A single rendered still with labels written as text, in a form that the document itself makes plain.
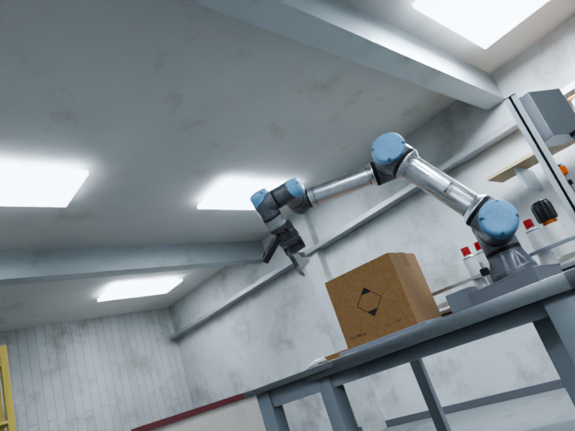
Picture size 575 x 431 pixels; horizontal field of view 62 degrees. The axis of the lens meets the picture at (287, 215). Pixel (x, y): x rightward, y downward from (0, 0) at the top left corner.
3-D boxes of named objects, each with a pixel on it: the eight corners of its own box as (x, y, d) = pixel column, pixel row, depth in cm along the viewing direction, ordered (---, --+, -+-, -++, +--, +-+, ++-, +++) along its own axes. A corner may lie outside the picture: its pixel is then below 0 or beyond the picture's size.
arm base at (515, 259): (545, 267, 158) (530, 240, 161) (531, 268, 147) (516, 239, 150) (503, 285, 166) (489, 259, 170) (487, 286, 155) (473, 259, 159)
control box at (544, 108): (586, 130, 171) (560, 87, 177) (553, 135, 164) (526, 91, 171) (564, 145, 180) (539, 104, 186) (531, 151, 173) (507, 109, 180)
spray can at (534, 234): (560, 266, 178) (534, 217, 185) (559, 266, 174) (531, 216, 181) (547, 272, 181) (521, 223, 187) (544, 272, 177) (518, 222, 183)
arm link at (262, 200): (267, 189, 172) (246, 200, 173) (282, 214, 174) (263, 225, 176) (268, 184, 179) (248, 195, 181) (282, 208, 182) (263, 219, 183)
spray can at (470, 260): (494, 292, 191) (471, 245, 197) (490, 292, 186) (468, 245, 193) (482, 296, 193) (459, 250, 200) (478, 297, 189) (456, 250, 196)
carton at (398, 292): (442, 317, 182) (414, 252, 191) (417, 323, 163) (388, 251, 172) (377, 342, 197) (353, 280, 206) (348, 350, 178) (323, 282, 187)
